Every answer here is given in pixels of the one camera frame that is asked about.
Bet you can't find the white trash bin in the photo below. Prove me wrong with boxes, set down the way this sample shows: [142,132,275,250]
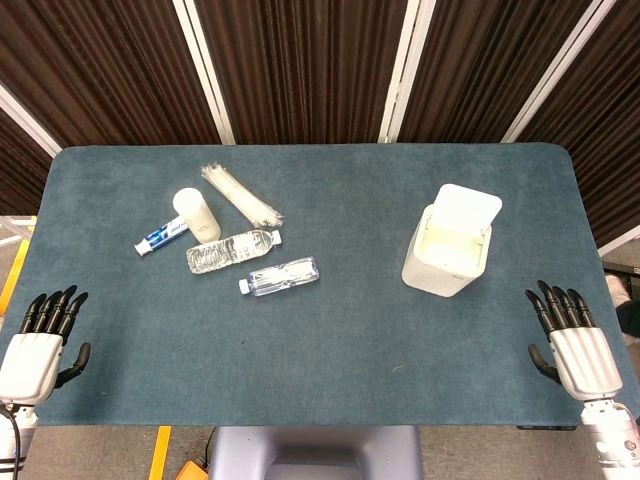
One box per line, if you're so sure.
[401,183,503,299]

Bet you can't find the black cable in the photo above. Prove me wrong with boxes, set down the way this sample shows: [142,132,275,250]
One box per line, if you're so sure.
[0,403,24,480]

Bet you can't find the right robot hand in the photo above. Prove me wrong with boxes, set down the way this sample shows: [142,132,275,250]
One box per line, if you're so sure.
[524,279,624,402]

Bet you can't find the clear round water bottle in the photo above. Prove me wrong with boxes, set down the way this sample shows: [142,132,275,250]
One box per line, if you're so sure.
[185,229,283,275]

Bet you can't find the yellow floor tape strip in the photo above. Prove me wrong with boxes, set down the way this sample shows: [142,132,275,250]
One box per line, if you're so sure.
[148,425,173,480]

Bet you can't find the clear square water bottle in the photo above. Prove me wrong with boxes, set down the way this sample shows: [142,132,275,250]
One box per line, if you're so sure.
[238,255,321,296]

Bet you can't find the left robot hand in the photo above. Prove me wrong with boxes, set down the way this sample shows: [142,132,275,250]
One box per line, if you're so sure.
[0,284,92,406]

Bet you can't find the white cylindrical container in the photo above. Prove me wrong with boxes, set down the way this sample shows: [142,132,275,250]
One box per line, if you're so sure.
[172,187,222,245]

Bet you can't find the orange box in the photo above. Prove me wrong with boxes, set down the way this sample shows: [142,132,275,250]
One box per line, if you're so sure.
[174,459,210,480]

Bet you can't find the bundle of white cable ties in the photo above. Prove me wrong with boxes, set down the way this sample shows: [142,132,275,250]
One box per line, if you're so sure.
[200,163,285,230]

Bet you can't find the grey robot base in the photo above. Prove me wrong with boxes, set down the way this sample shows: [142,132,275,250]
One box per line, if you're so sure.
[207,425,424,480]

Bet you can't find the blue white toothpaste tube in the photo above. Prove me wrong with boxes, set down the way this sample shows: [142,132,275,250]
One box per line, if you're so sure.
[133,214,191,258]

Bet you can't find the blue felt table mat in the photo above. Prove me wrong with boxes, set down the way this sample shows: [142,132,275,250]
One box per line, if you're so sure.
[0,143,640,429]

